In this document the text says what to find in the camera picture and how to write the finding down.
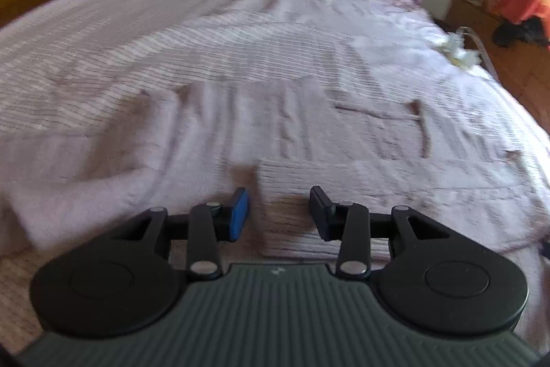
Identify orange cloth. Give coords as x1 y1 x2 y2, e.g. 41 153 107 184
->
492 0 550 24

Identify pale pink towel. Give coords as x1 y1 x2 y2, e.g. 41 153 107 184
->
0 77 435 256

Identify black cloth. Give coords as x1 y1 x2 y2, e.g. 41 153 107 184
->
492 17 550 48

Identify brown wooden nightstand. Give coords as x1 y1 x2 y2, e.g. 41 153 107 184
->
444 0 550 50

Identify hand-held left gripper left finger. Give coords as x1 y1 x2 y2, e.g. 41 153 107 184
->
105 187 251 281

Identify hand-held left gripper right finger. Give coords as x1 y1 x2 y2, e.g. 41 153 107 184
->
309 185 452 279

